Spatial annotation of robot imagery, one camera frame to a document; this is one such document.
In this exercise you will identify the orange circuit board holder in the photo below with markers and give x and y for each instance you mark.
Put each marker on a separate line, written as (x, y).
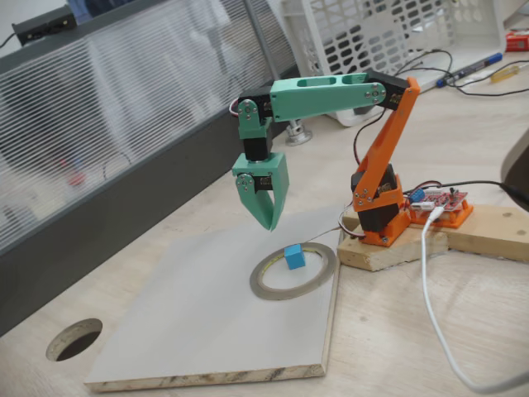
(456, 218)

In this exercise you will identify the blue cube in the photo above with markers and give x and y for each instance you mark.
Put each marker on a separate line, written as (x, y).
(295, 258)

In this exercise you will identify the white perforated plastic basket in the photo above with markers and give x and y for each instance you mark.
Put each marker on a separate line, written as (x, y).
(372, 37)

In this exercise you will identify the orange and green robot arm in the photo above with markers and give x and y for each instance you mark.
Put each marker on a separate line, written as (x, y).
(314, 99)

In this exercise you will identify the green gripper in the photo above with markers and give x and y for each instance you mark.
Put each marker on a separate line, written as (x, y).
(276, 174)

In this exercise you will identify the white laminated chipboard panel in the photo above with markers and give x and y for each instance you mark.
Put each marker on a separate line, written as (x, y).
(206, 351)

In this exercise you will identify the black box on partition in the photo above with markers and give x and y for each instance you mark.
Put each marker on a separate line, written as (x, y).
(45, 24)

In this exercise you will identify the grey frosted desk partition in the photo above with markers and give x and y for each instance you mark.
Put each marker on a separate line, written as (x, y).
(124, 124)

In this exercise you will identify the red small box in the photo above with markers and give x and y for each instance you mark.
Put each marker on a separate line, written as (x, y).
(517, 42)

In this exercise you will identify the red controller circuit board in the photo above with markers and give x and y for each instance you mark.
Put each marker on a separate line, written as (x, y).
(438, 199)

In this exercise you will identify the light wooden base block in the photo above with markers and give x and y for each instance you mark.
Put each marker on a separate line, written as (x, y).
(392, 252)

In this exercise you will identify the long wooden base block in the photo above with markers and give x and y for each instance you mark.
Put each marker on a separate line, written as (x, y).
(487, 231)

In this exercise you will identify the blue marker pen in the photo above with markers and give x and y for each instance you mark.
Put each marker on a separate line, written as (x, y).
(467, 71)

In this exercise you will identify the metal partition clamp foot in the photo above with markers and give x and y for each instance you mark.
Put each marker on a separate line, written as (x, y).
(298, 136)

